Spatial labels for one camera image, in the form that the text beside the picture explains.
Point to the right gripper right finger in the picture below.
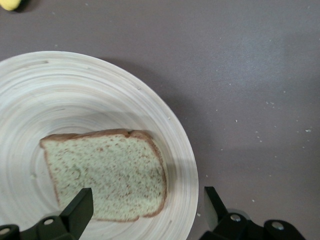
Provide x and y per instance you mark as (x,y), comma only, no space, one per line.
(220,220)

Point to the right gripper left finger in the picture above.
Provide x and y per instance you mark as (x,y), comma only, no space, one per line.
(77,212)

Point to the bread slice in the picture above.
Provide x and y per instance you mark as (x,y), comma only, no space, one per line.
(112,170)

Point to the round wooden plate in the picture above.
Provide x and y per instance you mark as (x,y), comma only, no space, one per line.
(75,100)

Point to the brown table cloth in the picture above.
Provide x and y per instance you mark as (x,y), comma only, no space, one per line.
(250,75)

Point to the yellow quilted oven mitt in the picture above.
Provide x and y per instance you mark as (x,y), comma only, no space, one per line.
(8,3)

